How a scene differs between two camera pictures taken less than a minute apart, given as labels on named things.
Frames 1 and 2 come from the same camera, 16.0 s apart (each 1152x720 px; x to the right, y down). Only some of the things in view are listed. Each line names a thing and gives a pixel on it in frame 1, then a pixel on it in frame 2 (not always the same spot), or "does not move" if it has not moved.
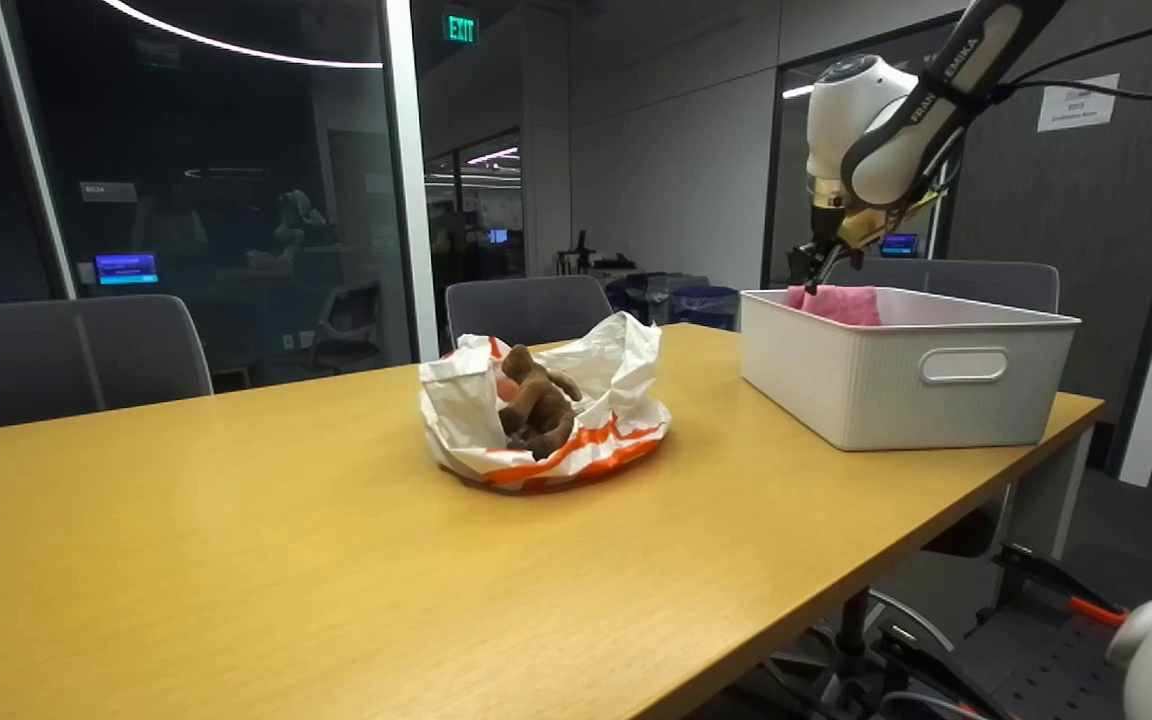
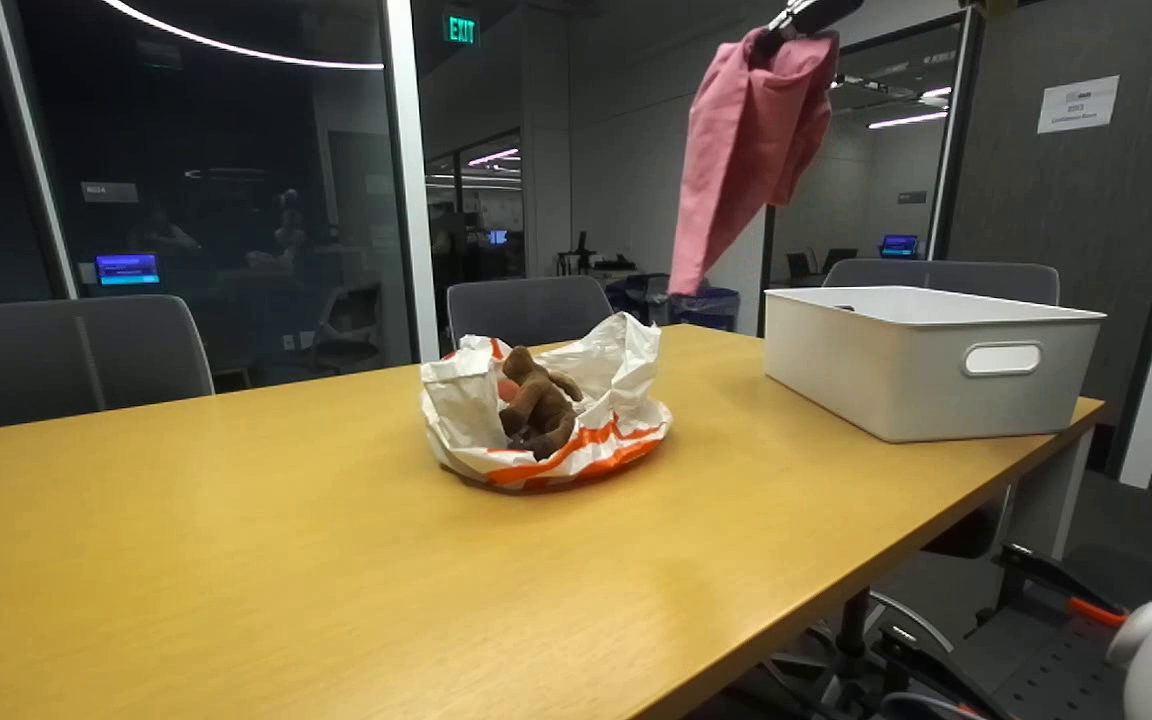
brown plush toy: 534,403 does not move
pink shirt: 836,302 to 756,132
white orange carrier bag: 618,417 does not move
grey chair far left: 16,362 does not move
